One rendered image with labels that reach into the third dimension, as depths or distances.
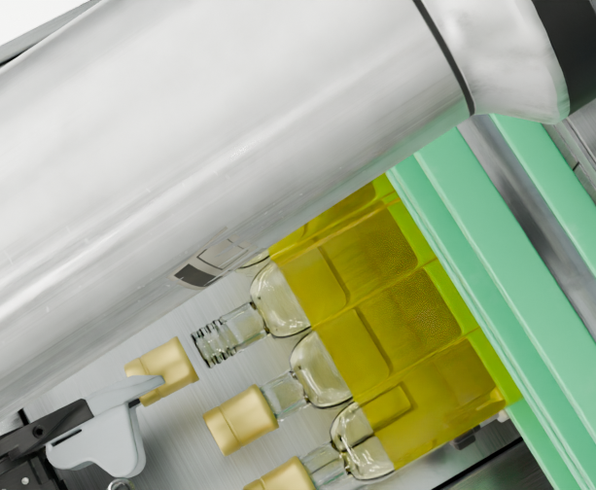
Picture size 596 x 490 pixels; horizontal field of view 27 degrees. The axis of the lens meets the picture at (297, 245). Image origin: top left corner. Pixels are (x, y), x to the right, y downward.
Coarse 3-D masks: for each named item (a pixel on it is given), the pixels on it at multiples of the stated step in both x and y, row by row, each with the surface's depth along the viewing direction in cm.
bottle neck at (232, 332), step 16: (224, 320) 87; (240, 320) 86; (256, 320) 86; (192, 336) 86; (208, 336) 86; (224, 336) 86; (240, 336) 86; (256, 336) 87; (208, 352) 86; (224, 352) 86; (240, 352) 87
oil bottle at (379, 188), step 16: (384, 176) 88; (368, 192) 87; (384, 192) 88; (336, 208) 87; (352, 208) 87; (320, 224) 87; (288, 240) 87; (304, 240) 88; (272, 256) 87; (240, 272) 89; (256, 272) 89
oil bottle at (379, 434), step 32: (448, 352) 85; (480, 352) 85; (384, 384) 84; (416, 384) 84; (448, 384) 84; (480, 384) 84; (512, 384) 84; (352, 416) 84; (384, 416) 83; (416, 416) 83; (448, 416) 83; (480, 416) 84; (352, 448) 83; (384, 448) 83; (416, 448) 83
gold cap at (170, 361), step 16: (176, 336) 87; (160, 352) 86; (176, 352) 85; (128, 368) 85; (144, 368) 85; (160, 368) 85; (176, 368) 85; (192, 368) 85; (176, 384) 86; (144, 400) 85
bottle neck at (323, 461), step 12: (324, 444) 85; (300, 456) 85; (312, 456) 84; (324, 456) 84; (336, 456) 84; (312, 468) 84; (324, 468) 84; (336, 468) 84; (312, 480) 84; (324, 480) 84; (336, 480) 84
